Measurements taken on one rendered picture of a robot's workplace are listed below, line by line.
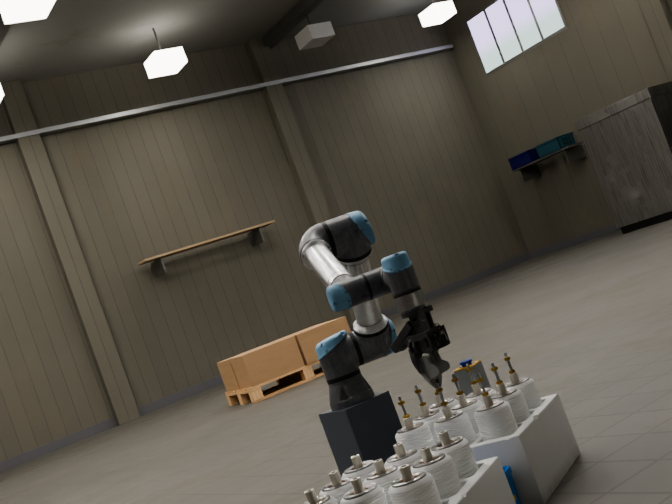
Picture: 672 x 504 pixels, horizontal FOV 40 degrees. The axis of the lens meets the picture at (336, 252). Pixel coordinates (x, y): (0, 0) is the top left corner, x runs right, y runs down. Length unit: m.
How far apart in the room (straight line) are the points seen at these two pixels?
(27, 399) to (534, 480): 10.72
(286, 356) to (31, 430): 5.17
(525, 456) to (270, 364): 6.02
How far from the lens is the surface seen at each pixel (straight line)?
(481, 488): 2.08
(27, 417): 12.69
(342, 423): 3.03
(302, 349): 8.36
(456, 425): 2.44
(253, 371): 8.20
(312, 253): 2.73
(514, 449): 2.37
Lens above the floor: 0.66
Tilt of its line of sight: 2 degrees up
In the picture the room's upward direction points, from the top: 20 degrees counter-clockwise
